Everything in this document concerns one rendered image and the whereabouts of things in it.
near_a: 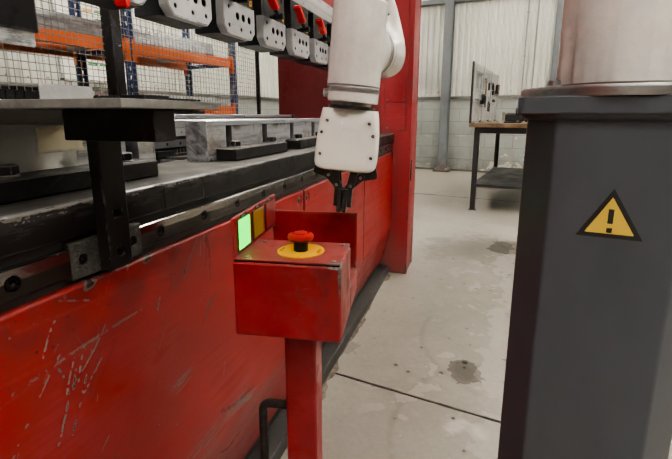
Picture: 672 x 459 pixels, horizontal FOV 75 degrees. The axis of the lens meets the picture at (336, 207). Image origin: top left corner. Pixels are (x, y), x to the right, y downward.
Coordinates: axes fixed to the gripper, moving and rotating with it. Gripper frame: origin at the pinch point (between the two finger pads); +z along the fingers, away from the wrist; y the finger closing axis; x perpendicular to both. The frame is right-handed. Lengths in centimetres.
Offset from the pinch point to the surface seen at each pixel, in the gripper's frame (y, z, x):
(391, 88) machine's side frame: -2, -29, 194
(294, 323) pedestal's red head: -3.5, 16.0, -15.0
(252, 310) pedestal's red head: -9.9, 15.0, -15.0
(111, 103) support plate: -21.2, -13.4, -29.6
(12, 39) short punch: -47, -20, -15
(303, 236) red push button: -3.9, 3.9, -11.2
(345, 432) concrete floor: 1, 84, 48
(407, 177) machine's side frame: 13, 22, 192
